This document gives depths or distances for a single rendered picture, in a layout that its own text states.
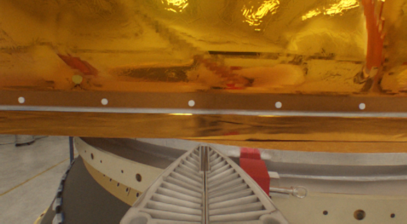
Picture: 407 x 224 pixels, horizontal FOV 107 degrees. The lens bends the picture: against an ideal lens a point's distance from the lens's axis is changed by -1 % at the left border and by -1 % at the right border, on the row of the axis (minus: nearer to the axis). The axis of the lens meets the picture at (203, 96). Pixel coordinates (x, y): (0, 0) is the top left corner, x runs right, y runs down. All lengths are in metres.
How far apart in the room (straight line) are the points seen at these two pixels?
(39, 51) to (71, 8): 0.08
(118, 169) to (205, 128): 0.18
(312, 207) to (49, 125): 0.44
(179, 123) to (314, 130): 0.25
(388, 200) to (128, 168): 0.38
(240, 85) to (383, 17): 0.26
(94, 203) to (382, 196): 0.53
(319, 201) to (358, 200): 0.05
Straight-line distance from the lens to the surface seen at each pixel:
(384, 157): 0.37
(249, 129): 0.30
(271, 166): 0.30
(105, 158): 0.39
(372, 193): 0.33
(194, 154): 0.16
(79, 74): 0.35
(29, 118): 0.43
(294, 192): 0.25
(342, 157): 0.33
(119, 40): 0.27
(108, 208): 0.46
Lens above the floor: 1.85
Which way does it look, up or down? 4 degrees down
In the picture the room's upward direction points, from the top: 1 degrees clockwise
